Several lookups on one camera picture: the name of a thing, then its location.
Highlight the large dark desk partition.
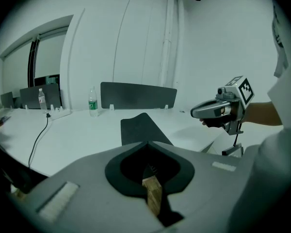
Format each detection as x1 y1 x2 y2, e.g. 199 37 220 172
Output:
100 82 178 110

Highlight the white power strip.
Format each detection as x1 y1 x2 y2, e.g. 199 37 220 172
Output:
48 106 71 121

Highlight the small grey tethered box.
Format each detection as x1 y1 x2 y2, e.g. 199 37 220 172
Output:
221 143 244 158

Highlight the person's right forearm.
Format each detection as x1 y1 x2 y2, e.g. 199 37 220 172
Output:
242 101 284 127

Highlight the small dark desk partition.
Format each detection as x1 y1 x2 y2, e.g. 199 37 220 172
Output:
0 91 15 109

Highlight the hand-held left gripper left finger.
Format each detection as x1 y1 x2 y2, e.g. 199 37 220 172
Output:
11 140 166 233

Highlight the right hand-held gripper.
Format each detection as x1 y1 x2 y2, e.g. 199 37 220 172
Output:
190 75 256 136

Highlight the window with white blinds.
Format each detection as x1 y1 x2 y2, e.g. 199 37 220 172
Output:
0 14 75 88

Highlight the white wall pipe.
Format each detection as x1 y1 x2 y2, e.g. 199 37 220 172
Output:
171 0 186 83
158 0 172 83

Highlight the medium dark desk partition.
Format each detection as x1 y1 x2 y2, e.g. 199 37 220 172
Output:
19 83 62 110

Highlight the person's light grey t-shirt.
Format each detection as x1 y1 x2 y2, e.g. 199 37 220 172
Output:
226 0 291 233

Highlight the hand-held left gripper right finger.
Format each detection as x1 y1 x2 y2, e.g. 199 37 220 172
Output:
147 140 259 233

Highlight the person's right hand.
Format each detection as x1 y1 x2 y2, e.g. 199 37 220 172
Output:
199 117 230 129

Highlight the black power cable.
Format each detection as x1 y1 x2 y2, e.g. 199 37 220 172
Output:
28 113 51 170

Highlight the red label water bottle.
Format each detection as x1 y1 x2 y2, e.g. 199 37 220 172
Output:
38 88 48 114

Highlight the green label water bottle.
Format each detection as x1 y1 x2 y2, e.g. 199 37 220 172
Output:
88 86 99 118

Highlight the red mouse pad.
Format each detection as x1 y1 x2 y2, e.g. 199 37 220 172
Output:
120 112 175 147

